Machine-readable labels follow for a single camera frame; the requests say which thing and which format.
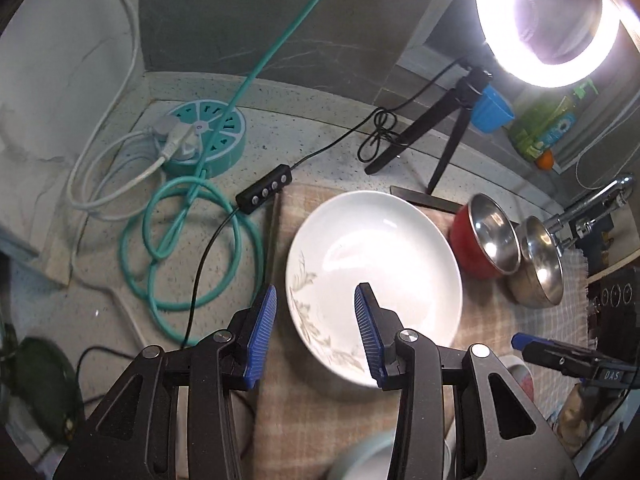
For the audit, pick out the teal round power strip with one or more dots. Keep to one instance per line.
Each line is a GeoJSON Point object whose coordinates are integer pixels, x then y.
{"type": "Point", "coordinates": [227, 147]}

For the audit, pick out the large stainless steel bowl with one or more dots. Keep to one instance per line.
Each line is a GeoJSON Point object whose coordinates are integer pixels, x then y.
{"type": "Point", "coordinates": [539, 282]}

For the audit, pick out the black tripod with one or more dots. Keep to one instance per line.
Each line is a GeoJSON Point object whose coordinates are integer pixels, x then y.
{"type": "Point", "coordinates": [461, 99]}

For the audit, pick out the pale green ceramic bowl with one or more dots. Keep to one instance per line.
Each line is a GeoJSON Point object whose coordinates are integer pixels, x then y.
{"type": "Point", "coordinates": [369, 459]}

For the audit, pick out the white floral deep plate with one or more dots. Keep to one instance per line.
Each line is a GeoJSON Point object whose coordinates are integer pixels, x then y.
{"type": "Point", "coordinates": [521, 373]}

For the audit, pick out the white plate with leaf print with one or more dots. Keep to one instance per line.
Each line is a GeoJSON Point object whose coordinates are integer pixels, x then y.
{"type": "Point", "coordinates": [375, 238]}

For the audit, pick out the green dish soap bottle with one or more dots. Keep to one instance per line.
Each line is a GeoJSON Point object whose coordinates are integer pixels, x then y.
{"type": "Point", "coordinates": [546, 121]}

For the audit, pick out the orange fruit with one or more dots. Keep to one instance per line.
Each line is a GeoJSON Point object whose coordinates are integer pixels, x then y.
{"type": "Point", "coordinates": [545, 161]}

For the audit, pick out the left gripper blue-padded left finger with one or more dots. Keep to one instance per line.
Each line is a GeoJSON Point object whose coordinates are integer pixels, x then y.
{"type": "Point", "coordinates": [132, 433]}

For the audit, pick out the chrome faucet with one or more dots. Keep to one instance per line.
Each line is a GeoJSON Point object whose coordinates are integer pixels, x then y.
{"type": "Point", "coordinates": [587, 212]}

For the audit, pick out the black inline cable remote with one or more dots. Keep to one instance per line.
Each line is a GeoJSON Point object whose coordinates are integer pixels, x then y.
{"type": "Point", "coordinates": [256, 194]}

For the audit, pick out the red steel-lined bowl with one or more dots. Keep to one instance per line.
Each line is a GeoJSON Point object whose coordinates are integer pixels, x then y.
{"type": "Point", "coordinates": [484, 240]}

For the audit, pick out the ring light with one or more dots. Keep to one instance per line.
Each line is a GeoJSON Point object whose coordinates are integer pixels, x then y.
{"type": "Point", "coordinates": [549, 43]}

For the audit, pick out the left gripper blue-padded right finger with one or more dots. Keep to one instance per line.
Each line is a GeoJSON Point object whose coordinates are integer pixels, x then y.
{"type": "Point", "coordinates": [500, 434]}

